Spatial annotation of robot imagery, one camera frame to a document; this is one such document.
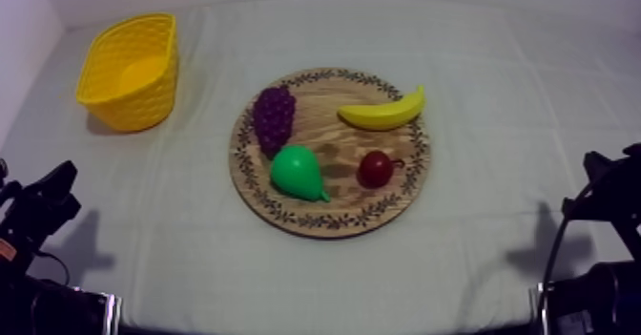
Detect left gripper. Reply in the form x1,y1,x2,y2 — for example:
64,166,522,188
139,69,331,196
0,158,83,273

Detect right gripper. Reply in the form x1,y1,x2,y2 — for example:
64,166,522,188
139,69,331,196
561,142,641,228

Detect yellow plastic basket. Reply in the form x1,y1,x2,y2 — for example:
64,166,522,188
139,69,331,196
75,12,180,133

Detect yellow toy banana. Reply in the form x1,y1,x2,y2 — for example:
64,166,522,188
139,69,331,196
338,84,426,132

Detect round wooden board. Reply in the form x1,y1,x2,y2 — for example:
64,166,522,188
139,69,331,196
228,67,432,240

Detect silver metal bar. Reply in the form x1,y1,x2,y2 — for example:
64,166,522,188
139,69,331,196
529,283,546,335
102,292,123,335

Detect small red fruit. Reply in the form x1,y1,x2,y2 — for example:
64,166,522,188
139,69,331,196
357,149,406,189

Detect purple toy grapes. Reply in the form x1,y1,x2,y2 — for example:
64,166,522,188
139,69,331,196
251,85,297,158

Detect green toy pear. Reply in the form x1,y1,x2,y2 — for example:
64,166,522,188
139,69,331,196
269,144,332,204

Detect black cable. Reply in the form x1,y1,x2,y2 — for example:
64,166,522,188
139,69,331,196
33,249,72,288
539,181,594,298

